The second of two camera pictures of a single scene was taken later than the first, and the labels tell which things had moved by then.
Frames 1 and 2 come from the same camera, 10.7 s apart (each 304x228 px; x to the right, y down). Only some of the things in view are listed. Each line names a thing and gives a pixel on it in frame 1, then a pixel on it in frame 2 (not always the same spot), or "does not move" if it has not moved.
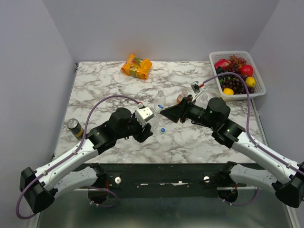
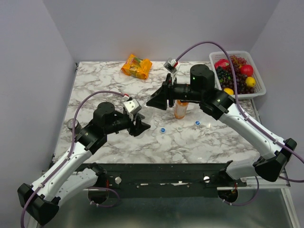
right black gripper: x=174 y=113 to x=158 y=99
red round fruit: x=247 y=70 does not move
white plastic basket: x=260 y=89 does not move
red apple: x=224 y=63 does not move
